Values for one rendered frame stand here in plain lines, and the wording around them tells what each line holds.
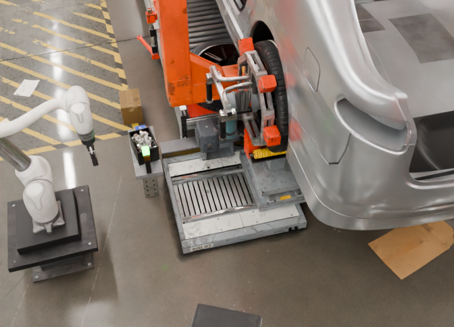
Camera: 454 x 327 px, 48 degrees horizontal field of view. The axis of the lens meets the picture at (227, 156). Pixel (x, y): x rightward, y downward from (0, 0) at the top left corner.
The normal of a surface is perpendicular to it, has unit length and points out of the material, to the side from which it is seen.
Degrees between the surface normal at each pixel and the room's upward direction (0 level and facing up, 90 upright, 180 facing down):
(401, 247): 1
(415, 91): 22
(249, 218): 0
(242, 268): 0
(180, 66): 90
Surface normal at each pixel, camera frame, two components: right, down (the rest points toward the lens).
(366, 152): -0.43, 0.68
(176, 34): 0.25, 0.70
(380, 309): 0.00, -0.69
